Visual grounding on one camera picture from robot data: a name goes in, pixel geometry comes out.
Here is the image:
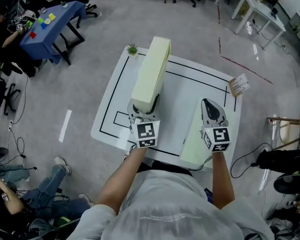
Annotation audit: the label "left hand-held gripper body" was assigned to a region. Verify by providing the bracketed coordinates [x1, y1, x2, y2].
[129, 112, 161, 149]

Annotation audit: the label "person's right forearm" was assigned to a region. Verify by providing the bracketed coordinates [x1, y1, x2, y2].
[211, 150, 236, 210]

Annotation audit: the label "right hand-held gripper cable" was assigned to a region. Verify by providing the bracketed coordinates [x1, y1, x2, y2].
[189, 154, 214, 172]

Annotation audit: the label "blue cloth-covered table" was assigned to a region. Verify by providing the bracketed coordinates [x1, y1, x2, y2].
[19, 0, 87, 66]

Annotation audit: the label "black floor cable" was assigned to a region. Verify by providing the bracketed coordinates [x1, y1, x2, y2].
[229, 142, 273, 180]

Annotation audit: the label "small potted plant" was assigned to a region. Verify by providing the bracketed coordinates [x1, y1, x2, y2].
[126, 43, 140, 59]

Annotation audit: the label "white table with black lines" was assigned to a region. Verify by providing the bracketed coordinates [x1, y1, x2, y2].
[90, 47, 243, 171]

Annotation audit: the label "black moulded chair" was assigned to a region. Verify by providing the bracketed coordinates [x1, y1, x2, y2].
[273, 170, 300, 195]

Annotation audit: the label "person's left forearm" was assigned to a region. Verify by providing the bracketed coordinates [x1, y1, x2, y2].
[96, 146, 148, 215]

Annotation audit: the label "person's white shirt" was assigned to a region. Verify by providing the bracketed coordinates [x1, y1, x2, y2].
[69, 170, 276, 240]

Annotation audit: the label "black waist-worn device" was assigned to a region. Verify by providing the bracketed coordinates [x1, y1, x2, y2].
[203, 187, 215, 205]

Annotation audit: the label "white rectangular table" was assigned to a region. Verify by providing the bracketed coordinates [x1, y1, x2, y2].
[230, 0, 288, 51]

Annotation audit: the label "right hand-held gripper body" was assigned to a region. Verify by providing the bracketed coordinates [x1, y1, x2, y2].
[200, 118, 232, 153]

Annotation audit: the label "person's black trousers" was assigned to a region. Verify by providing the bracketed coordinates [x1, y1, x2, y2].
[136, 159, 194, 178]

